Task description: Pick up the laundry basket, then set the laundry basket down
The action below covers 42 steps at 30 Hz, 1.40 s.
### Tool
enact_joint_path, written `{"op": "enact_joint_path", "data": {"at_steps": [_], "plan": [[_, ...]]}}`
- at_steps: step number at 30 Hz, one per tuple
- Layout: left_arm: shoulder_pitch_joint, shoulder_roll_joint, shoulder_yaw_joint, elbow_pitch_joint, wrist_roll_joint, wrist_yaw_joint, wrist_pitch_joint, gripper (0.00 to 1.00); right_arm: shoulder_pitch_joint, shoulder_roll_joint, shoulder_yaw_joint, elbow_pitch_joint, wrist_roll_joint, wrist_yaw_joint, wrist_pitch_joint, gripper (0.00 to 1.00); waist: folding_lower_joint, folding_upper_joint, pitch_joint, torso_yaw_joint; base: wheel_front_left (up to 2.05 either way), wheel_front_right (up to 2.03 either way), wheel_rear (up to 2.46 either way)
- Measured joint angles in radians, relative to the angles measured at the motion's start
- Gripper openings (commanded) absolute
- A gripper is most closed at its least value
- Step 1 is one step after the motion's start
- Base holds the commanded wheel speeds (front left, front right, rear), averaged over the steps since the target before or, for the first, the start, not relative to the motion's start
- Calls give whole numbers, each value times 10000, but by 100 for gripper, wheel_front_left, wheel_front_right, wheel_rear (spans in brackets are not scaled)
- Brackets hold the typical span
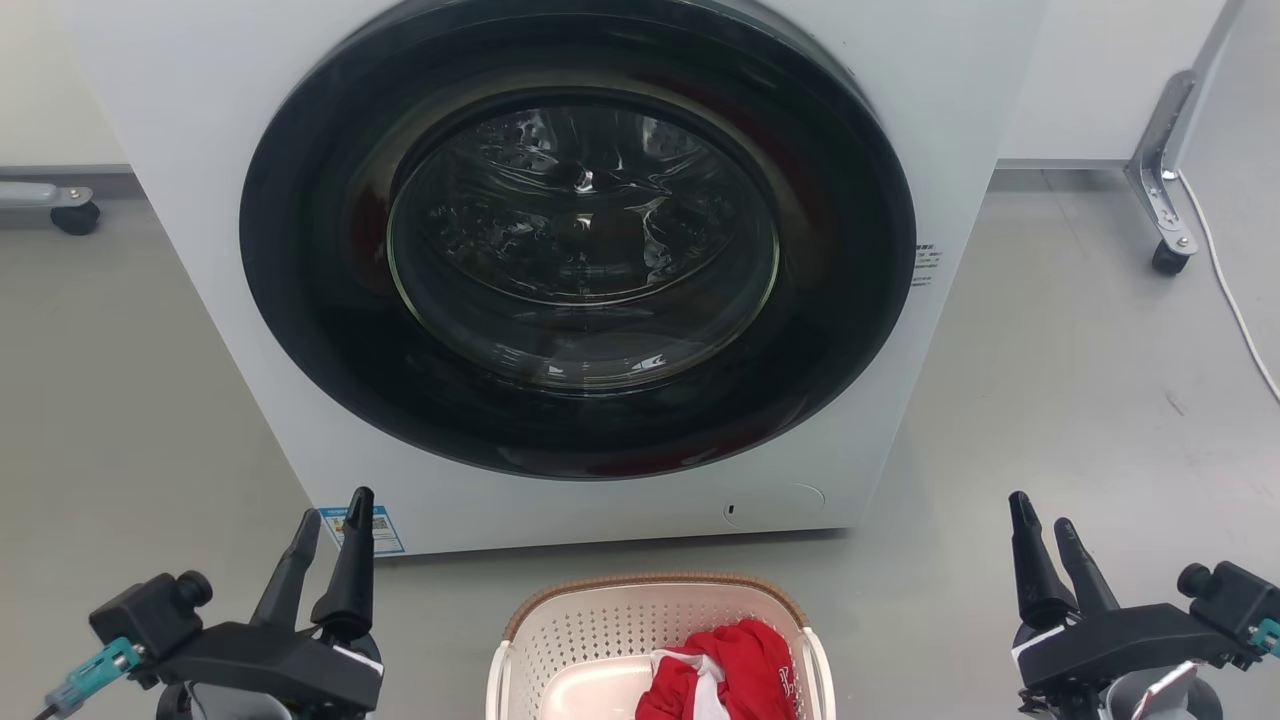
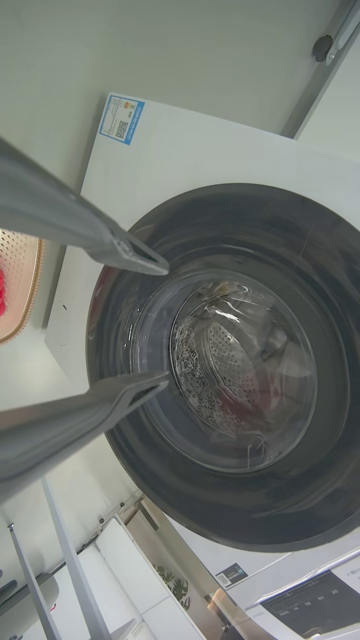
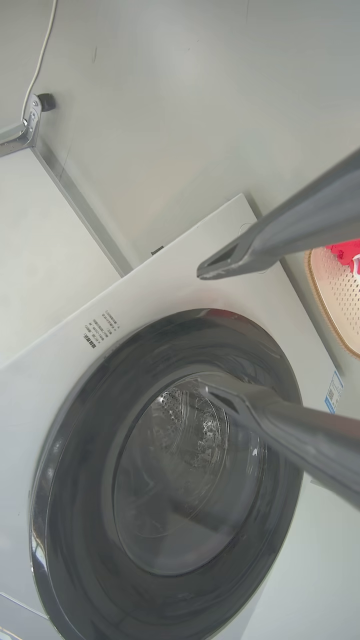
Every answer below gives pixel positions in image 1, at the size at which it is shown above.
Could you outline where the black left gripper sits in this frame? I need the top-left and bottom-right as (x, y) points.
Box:
(158, 487), (385, 716)

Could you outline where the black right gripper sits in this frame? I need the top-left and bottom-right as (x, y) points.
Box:
(1007, 490), (1242, 717)

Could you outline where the white perforated laundry basket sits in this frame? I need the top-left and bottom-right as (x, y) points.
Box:
(486, 572), (837, 720)

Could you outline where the blue energy label sticker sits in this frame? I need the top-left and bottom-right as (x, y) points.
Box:
(320, 505), (407, 557)

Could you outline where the black round washing machine door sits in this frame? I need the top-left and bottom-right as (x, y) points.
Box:
(239, 0), (918, 482)

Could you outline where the red and white garment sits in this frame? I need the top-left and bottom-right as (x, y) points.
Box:
(636, 619), (800, 720)

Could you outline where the grey bar with black caster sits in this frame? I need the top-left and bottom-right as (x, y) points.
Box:
(0, 181), (102, 237)

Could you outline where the white front-load washing machine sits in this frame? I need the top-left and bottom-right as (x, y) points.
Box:
(70, 0), (1047, 557)

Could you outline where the teal left cable connector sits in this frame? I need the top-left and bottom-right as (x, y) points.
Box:
(44, 637), (142, 720)

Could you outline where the white floor cable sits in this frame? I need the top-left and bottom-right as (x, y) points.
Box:
(1177, 170), (1280, 404)

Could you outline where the metal frame leg with caster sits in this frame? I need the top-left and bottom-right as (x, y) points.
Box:
(1124, 0), (1251, 278)

